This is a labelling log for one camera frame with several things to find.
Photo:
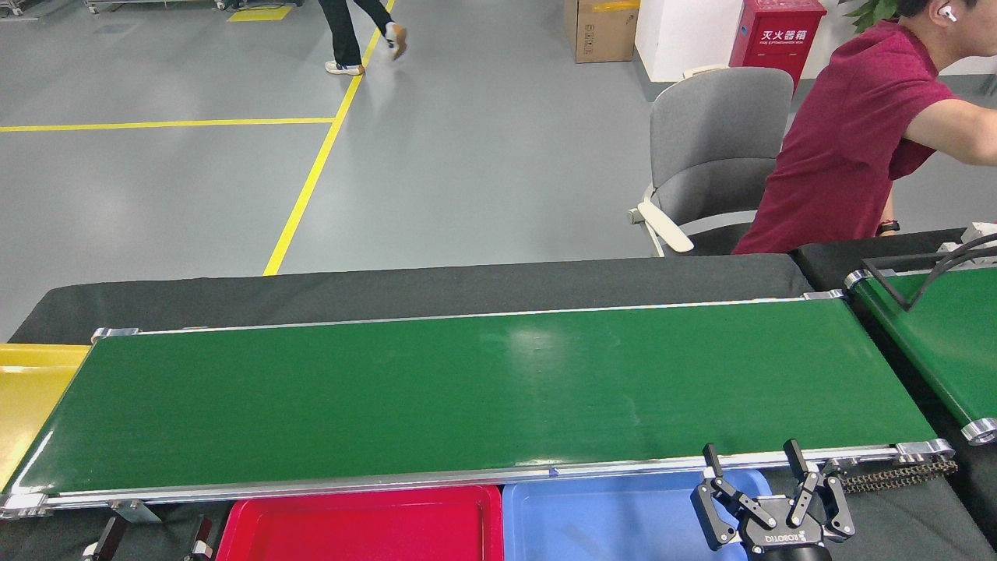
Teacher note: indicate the seated person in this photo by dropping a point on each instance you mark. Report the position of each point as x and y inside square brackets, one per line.
[841, 148]

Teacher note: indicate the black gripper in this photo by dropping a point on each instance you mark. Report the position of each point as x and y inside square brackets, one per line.
[783, 538]

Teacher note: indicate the grey office chair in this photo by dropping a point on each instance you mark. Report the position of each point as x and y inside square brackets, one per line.
[709, 132]

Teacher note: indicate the person's black wrist watch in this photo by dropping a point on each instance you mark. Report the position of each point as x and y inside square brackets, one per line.
[888, 227]

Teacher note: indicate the red fire extinguisher box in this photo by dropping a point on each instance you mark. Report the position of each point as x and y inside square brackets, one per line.
[779, 35]

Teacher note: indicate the person's left forearm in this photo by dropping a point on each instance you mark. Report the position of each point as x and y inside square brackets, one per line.
[889, 206]

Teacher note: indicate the green potted plant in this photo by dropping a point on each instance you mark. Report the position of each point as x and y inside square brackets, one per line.
[872, 12]

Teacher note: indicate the person's white earbud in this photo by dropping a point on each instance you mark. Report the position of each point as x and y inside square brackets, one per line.
[948, 13]

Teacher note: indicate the yellow plastic bin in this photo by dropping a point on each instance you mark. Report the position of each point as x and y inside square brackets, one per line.
[31, 397]

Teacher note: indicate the person's right forearm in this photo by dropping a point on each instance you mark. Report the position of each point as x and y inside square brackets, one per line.
[977, 136]

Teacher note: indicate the black angled guide bar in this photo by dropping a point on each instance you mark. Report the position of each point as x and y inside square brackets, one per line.
[884, 287]

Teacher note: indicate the long green conveyor belt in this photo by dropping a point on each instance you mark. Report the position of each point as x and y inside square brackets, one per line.
[467, 389]

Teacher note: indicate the walking person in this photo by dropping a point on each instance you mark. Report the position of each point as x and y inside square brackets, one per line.
[343, 31]

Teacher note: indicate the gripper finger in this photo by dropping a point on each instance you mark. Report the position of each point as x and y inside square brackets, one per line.
[109, 538]
[201, 539]

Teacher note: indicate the red plastic tray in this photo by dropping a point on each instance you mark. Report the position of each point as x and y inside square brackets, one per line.
[358, 530]

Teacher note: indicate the blue plastic tray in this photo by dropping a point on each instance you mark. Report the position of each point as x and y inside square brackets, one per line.
[607, 522]

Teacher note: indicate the green feeder conveyor belt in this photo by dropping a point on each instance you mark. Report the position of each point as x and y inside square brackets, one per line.
[950, 343]

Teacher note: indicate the brown cardboard box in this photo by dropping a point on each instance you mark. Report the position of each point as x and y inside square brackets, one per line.
[604, 35]

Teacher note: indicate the metal wheeled cart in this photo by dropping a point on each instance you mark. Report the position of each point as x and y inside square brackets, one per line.
[156, 5]
[15, 6]

